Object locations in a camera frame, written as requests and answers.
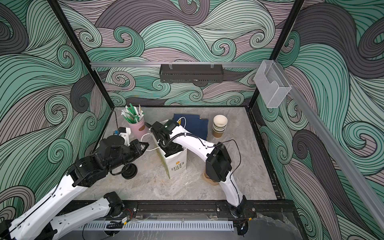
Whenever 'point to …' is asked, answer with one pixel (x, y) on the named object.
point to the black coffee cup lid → (129, 171)
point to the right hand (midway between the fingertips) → (170, 155)
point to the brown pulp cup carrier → (208, 179)
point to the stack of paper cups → (219, 125)
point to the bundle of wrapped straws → (132, 115)
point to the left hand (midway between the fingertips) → (151, 143)
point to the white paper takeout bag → (174, 164)
